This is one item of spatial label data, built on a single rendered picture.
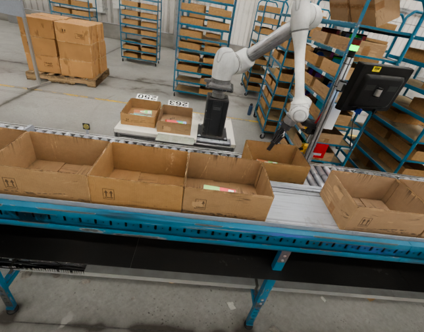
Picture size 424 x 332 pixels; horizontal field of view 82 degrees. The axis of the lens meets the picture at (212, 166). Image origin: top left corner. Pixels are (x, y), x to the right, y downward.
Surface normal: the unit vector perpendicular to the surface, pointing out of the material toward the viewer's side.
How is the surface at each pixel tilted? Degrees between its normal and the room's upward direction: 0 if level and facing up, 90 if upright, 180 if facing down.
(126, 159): 89
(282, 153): 90
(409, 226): 91
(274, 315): 0
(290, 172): 90
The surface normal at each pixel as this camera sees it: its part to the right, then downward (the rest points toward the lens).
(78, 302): 0.15, -0.83
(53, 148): 0.02, 0.55
